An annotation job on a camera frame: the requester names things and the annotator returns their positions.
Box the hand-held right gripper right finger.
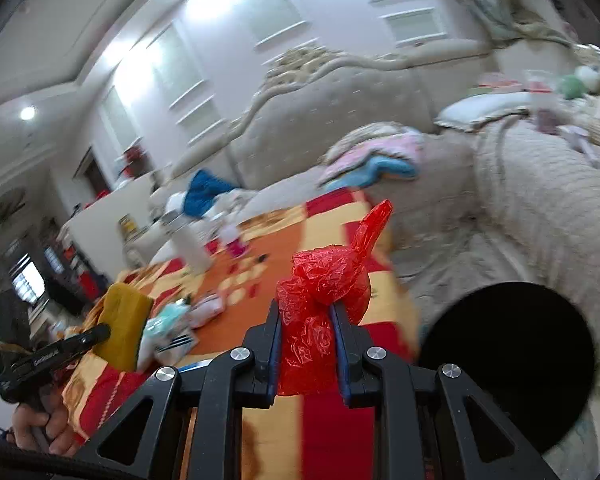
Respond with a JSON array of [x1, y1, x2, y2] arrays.
[[329, 302, 563, 480]]

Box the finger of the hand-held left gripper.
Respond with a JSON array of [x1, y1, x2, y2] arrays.
[[54, 323, 112, 361]]

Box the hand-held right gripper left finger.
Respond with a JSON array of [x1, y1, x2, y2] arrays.
[[72, 305, 284, 480]]

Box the mustard yellow sponge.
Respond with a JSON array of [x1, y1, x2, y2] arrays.
[[86, 282, 154, 373]]

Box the red plastic bag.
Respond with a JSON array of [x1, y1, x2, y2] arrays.
[[275, 199, 395, 397]]

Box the person's left hand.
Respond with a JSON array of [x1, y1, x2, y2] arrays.
[[12, 387, 83, 458]]

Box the white pink packet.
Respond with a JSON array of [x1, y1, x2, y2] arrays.
[[186, 291, 227, 329]]

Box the white green tissue packet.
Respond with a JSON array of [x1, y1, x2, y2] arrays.
[[139, 304, 199, 367]]

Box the small white pink container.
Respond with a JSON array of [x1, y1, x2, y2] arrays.
[[222, 224, 249, 257]]

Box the white cabinet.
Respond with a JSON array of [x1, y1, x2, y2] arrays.
[[59, 179, 181, 282]]

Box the red orange printed blanket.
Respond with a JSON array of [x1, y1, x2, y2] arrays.
[[61, 189, 422, 480]]

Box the tall white bottle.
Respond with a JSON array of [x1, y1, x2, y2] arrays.
[[161, 211, 214, 274]]

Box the blue cloth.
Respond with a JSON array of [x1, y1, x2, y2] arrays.
[[181, 169, 237, 219]]

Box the pink and blue folded cloths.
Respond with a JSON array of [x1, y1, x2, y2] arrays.
[[319, 127, 425, 192]]

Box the beige tufted sofa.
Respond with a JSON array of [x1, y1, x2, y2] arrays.
[[150, 37, 600, 480]]

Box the white pillow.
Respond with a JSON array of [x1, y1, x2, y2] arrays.
[[434, 94, 537, 134]]

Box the green plush toy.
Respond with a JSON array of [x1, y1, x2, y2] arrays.
[[556, 64, 600, 99]]

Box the pale patterned curtain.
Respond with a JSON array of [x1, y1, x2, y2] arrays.
[[442, 0, 578, 47]]

